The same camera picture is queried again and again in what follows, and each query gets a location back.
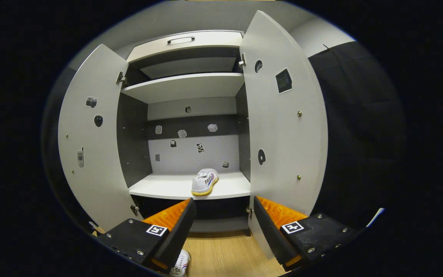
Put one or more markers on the white cabinet shelf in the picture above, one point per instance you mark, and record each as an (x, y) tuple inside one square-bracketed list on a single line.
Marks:
[(183, 86), (160, 186), (190, 67)]

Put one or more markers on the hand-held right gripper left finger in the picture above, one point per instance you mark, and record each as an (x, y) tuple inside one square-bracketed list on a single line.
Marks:
[(175, 238)]

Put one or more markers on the white striped shoe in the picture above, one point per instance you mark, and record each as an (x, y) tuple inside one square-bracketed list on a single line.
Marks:
[(204, 182), (181, 265)]

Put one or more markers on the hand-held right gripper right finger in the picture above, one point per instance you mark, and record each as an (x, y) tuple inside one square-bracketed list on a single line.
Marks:
[(269, 234)]

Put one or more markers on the black backdrop cloth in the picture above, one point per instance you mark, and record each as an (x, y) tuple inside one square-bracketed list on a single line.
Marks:
[(360, 134)]

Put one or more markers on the white cabinet drawer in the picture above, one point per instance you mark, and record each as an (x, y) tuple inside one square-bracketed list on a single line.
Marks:
[(214, 40)]

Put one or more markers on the white shoe cabinet door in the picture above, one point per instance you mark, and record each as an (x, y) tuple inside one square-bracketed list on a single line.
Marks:
[(283, 134), (102, 184)]

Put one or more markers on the black cloth clip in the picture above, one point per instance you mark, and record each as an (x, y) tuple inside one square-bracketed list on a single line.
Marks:
[(326, 47)]

